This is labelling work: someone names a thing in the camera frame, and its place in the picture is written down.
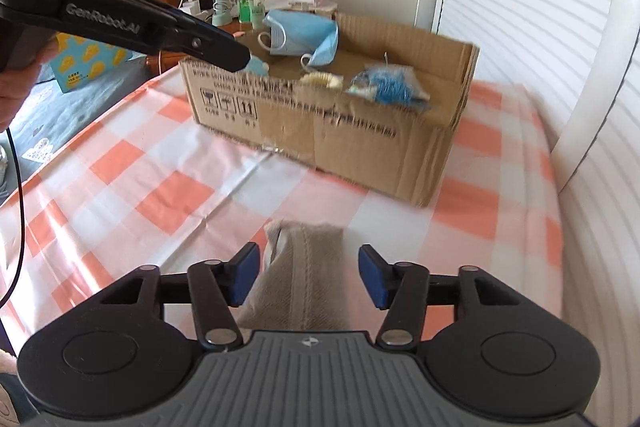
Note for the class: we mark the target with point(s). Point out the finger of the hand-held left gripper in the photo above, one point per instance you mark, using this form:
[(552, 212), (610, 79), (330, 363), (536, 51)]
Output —
[(205, 42)]

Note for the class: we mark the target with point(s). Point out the blue tasselled sachet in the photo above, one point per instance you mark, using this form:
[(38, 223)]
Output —
[(387, 89)]

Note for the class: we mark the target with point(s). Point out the orange white checked sheet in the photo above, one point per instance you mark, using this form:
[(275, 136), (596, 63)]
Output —
[(150, 187)]

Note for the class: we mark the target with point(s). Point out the person's left hand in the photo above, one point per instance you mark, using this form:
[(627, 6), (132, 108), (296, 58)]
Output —
[(15, 97)]

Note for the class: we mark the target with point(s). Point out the light blue toy figure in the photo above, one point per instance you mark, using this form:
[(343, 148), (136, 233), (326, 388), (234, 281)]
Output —
[(257, 67)]

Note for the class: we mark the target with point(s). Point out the cream hair scrunchie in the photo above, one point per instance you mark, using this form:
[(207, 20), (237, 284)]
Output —
[(322, 81)]

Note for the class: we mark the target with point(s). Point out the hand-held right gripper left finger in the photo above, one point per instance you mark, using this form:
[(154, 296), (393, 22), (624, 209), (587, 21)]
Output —
[(245, 274)]

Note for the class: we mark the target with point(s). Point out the blue face mask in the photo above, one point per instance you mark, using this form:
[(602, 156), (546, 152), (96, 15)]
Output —
[(305, 32)]

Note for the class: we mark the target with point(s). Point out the brown cardboard box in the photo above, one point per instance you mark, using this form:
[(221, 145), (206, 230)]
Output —
[(350, 147)]

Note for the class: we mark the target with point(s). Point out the yellow blue tissue box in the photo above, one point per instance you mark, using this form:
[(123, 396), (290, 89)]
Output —
[(85, 62)]

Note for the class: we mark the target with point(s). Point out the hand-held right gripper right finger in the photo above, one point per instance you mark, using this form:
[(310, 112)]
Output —
[(372, 277)]

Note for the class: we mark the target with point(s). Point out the white charger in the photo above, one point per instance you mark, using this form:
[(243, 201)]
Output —
[(192, 7)]

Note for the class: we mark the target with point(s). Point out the green liquid bottle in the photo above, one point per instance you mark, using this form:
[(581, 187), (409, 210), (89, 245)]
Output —
[(246, 9)]

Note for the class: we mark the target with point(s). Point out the grey cloth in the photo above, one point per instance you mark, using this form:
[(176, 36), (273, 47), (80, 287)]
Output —
[(300, 277)]

